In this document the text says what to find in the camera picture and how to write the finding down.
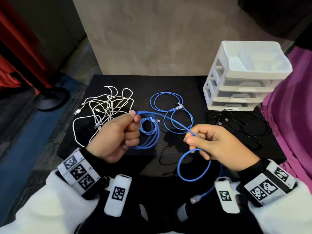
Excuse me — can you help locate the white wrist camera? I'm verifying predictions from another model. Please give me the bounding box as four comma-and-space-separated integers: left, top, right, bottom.
214, 177, 241, 214
104, 175, 133, 216

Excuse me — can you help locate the wristband with markers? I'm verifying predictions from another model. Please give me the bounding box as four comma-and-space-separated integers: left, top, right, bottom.
243, 160, 298, 207
57, 148, 101, 196

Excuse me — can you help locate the purple cloth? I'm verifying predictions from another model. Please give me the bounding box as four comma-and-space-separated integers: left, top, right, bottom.
259, 46, 312, 194

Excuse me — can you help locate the blue network cable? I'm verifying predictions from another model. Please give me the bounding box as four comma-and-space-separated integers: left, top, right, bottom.
150, 92, 194, 134
129, 111, 223, 204

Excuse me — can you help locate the red curtain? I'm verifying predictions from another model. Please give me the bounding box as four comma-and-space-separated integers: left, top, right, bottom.
0, 0, 53, 90

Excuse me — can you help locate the person's right hand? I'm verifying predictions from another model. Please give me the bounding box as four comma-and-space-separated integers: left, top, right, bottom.
184, 124, 261, 171

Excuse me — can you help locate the black USB cable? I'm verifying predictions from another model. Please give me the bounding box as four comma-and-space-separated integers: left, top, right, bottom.
206, 110, 273, 151

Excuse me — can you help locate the white USB cable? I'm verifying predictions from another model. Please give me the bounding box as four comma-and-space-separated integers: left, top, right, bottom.
72, 101, 103, 148
82, 94, 130, 130
90, 86, 134, 124

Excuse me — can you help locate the person's left forearm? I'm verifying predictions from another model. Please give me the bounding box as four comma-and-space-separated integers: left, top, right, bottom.
0, 147, 109, 234

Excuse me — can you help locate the person's left hand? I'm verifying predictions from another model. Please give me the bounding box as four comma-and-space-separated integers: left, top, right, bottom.
87, 110, 141, 163

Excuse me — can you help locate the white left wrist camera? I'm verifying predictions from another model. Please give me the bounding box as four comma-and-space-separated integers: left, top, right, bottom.
104, 175, 133, 216

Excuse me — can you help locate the grey partition panel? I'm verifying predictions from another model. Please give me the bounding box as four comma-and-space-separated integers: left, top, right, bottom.
71, 0, 294, 76

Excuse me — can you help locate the right wristband with markers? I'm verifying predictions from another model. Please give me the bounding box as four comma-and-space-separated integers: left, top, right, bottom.
243, 160, 298, 207

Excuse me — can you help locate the clear plastic drawer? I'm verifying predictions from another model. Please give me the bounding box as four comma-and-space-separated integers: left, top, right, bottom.
210, 101, 262, 111
216, 91, 270, 103
221, 76, 281, 92

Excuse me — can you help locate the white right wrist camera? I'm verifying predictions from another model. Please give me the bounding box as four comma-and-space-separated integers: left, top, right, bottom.
214, 177, 241, 214

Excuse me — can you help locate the white plastic drawer unit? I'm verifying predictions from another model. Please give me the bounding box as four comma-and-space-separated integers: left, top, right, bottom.
202, 40, 293, 112

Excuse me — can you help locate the person's right forearm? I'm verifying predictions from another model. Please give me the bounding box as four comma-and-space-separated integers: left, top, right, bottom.
234, 158, 312, 234

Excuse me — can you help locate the left wristband with markers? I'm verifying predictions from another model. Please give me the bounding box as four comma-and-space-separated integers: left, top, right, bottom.
57, 148, 101, 196

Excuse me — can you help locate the black round stand base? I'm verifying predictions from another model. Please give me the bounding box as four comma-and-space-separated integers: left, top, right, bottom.
32, 86, 70, 111

